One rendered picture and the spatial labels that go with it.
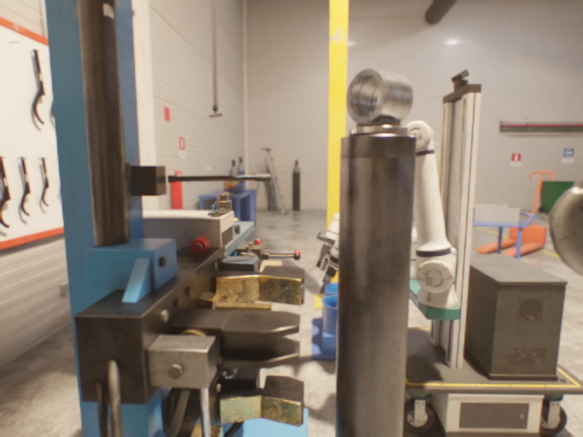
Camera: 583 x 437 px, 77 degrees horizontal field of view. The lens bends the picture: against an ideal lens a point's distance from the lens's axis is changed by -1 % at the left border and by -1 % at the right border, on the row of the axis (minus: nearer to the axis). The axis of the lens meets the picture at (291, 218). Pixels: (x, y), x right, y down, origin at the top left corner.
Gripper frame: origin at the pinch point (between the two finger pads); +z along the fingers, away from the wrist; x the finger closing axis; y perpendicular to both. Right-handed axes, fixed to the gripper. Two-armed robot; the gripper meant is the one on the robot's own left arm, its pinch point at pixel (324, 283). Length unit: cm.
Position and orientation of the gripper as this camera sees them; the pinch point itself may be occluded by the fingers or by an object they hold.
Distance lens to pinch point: 194.6
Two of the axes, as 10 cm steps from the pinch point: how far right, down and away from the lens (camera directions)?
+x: -1.9, 2.5, -9.5
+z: -3.7, 8.8, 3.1
